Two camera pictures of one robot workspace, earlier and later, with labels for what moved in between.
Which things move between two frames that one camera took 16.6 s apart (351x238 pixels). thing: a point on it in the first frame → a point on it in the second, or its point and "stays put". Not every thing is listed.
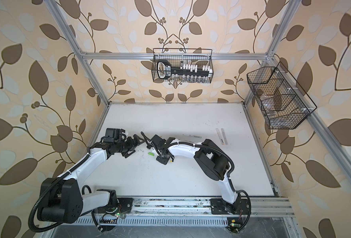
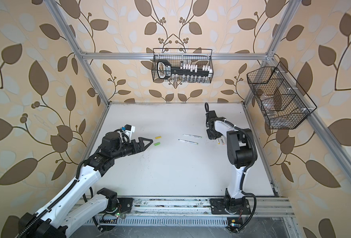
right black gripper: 163,161 → 210,136
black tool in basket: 165,71 stays put
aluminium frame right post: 292,6 stays put
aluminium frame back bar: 173,56 stays put
